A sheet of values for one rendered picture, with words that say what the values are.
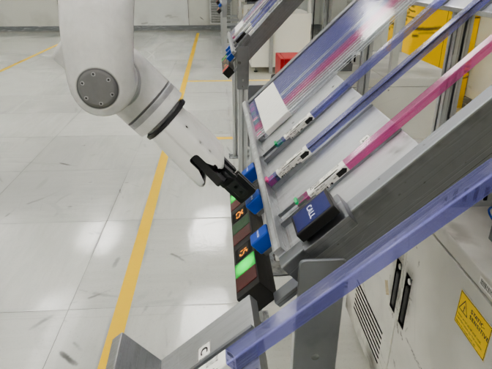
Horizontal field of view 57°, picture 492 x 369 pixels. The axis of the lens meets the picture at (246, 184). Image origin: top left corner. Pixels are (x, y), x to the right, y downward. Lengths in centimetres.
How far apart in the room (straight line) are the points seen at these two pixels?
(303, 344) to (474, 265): 35
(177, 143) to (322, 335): 30
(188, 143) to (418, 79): 158
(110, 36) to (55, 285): 137
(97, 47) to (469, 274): 63
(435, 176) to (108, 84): 37
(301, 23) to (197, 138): 464
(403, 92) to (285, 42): 326
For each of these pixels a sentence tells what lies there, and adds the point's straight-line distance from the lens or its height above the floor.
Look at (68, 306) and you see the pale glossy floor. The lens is 170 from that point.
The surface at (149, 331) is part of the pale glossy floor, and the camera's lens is 153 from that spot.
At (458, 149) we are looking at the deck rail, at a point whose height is 86.
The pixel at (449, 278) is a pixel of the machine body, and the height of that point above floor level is 55.
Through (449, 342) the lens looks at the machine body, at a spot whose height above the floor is 45.
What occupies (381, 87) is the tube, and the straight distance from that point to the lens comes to 68.
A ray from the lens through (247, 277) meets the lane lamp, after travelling 61.
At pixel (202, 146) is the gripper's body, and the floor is 81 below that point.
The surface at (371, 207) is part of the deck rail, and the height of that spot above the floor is 79.
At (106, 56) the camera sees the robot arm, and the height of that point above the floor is 94.
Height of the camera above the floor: 102
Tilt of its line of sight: 25 degrees down
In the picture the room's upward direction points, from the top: straight up
